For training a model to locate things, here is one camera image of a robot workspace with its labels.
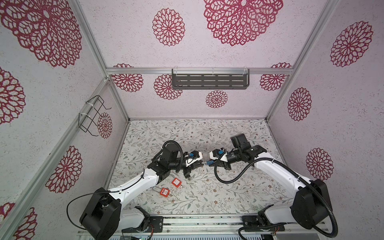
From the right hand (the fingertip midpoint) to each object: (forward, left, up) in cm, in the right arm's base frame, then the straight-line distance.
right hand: (210, 159), depth 78 cm
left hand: (-2, +5, -1) cm, 6 cm away
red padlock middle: (-7, +19, -16) cm, 26 cm away
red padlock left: (-12, +24, -16) cm, 32 cm away
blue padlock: (-4, 0, +3) cm, 5 cm away
